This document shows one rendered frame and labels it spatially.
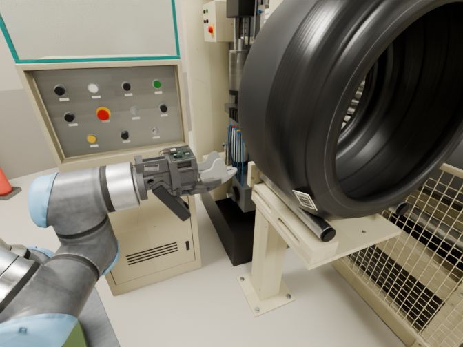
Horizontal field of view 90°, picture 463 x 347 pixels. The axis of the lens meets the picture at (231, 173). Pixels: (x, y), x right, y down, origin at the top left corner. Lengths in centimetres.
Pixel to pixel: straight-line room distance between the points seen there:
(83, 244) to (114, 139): 71
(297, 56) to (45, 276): 53
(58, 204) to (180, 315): 119
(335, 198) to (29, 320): 56
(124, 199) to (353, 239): 67
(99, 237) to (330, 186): 47
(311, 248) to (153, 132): 81
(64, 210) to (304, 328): 133
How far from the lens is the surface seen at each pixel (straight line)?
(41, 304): 46
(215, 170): 49
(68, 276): 48
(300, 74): 44
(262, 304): 156
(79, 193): 47
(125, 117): 113
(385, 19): 49
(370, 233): 89
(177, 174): 46
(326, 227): 66
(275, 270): 140
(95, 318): 94
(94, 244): 52
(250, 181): 88
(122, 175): 46
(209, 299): 158
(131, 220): 132
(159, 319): 157
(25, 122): 332
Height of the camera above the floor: 135
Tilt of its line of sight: 30 degrees down
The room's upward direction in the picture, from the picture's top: straight up
